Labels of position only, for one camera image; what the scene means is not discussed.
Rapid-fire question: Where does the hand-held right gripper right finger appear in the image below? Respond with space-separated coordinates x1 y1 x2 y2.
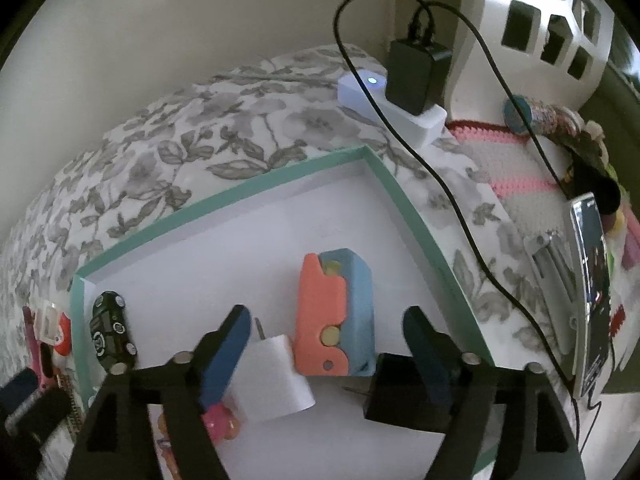
402 305 586 480

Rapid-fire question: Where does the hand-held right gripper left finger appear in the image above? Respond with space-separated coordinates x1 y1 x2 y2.
65 304 252 480

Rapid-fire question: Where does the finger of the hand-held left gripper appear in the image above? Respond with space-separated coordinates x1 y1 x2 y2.
0 369 40 418
5 387 71 443

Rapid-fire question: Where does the pink hair clip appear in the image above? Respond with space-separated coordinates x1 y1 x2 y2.
22 305 53 391

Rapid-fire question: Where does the black power adapter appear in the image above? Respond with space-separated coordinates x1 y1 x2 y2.
342 352 453 433

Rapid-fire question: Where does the white power adapter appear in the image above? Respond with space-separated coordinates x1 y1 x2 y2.
230 317 317 423

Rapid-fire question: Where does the pink and orange toy figure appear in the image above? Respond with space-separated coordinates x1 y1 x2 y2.
201 402 244 445

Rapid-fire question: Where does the red stain remover bottle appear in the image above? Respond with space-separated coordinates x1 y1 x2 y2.
52 312 73 356

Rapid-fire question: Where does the teal shallow cardboard box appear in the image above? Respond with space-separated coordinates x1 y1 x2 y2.
70 144 498 480

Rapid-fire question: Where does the orange and blue plastic toy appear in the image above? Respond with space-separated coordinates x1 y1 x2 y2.
292 248 377 377

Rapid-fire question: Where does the black toy car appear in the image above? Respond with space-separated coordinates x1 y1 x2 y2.
89 290 139 373

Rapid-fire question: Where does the silver metal clip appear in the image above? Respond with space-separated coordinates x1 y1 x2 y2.
524 232 581 376

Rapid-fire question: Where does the smartphone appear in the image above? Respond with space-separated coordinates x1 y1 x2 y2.
570 192 613 398

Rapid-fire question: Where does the pink and white crochet mat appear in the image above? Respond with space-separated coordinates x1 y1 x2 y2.
445 119 640 391

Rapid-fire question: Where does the black fluffy brush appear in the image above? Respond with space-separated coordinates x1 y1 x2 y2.
572 155 623 216

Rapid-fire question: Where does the glitter tube with teal cap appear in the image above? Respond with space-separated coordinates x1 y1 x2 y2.
502 95 583 136

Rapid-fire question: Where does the white power strip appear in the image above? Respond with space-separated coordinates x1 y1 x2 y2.
337 72 447 147

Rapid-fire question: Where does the white lattice basket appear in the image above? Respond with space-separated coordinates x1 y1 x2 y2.
447 0 616 126

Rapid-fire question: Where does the long black cable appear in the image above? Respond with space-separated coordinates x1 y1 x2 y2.
334 0 583 453

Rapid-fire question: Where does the short black cable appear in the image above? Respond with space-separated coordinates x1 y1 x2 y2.
407 2 576 198

